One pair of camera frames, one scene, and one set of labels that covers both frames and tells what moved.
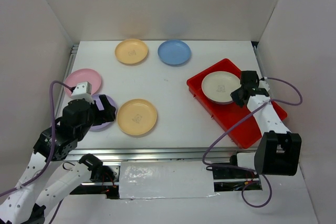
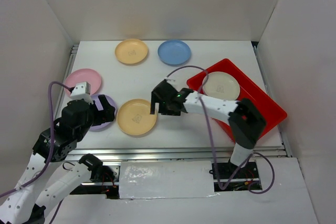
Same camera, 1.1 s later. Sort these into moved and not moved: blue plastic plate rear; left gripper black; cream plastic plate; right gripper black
Moved: right gripper black
Not moved: cream plastic plate; blue plastic plate rear; left gripper black
